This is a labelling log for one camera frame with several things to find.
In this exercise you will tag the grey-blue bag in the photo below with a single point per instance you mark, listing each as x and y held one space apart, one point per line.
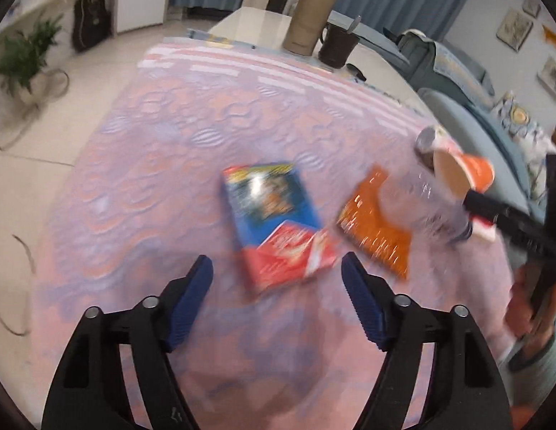
416 53

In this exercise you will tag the pink patterned tablecloth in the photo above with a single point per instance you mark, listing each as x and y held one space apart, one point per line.
170 165

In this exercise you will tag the tan thermos flask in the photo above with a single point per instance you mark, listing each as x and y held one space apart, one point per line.
307 13

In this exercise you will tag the orange snack packet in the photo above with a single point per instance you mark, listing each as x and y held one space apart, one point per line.
376 228

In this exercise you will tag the patterned cushion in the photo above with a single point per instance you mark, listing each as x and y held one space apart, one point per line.
522 130

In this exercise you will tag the person's right forearm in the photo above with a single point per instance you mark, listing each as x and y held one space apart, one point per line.
535 367

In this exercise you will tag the orange wall decoration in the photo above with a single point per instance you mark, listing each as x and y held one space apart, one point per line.
554 36

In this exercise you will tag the red and white can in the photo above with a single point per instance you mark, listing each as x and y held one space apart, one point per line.
432 141

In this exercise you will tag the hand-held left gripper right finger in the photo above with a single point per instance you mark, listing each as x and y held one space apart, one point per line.
366 298

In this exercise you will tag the person's right hand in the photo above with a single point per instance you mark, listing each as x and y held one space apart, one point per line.
522 309

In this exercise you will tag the green potted plant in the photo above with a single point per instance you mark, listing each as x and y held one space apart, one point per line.
27 56

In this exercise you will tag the yellow sofa blanket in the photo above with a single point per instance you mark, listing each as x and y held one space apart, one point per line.
459 67

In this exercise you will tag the small square wall picture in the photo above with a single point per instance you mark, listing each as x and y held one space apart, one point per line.
532 7

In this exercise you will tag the blue sofa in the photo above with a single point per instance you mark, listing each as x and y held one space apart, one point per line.
461 112

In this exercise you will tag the dark brown mug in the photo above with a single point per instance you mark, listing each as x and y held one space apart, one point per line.
337 47

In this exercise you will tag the framed wall picture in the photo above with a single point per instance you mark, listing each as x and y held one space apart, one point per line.
552 76

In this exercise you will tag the blue and red snack box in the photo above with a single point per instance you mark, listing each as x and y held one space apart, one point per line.
273 228

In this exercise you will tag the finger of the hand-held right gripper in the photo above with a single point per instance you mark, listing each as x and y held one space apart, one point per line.
502 215

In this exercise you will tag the large square wall picture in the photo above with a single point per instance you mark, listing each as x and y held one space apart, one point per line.
514 29

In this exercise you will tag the black guitar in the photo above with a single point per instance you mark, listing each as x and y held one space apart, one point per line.
90 20

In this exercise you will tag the clear plastic bottle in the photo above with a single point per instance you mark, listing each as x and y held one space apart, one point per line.
421 206

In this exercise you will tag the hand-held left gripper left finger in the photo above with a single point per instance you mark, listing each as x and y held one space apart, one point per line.
193 295

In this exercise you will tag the orange paper cup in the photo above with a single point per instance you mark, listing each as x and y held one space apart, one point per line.
461 172

